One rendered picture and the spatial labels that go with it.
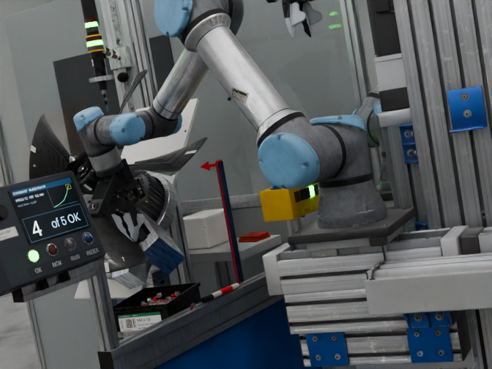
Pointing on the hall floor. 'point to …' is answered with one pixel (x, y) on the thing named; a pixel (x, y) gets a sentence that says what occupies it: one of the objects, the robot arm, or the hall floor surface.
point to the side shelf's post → (222, 274)
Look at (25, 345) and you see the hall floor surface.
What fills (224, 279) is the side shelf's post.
